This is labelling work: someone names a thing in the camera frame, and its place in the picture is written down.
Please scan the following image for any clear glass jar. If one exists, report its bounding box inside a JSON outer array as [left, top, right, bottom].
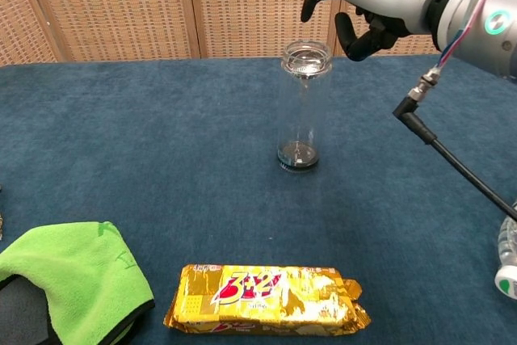
[[276, 40, 334, 173]]

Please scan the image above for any woven bamboo folding screen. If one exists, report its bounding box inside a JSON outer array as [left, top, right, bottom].
[[0, 0, 517, 66]]

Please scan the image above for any blue table mat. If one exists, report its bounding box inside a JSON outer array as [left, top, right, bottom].
[[0, 55, 517, 345]]

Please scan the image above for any clear plastic water bottle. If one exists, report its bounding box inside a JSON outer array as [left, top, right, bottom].
[[494, 215, 517, 301]]

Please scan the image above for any gold biscuit packet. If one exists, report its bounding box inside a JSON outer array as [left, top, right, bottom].
[[163, 263, 372, 337]]

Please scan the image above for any green cloth with black trim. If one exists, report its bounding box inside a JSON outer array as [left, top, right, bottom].
[[0, 221, 156, 345]]

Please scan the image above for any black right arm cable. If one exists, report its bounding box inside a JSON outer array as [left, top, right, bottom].
[[393, 0, 517, 223]]

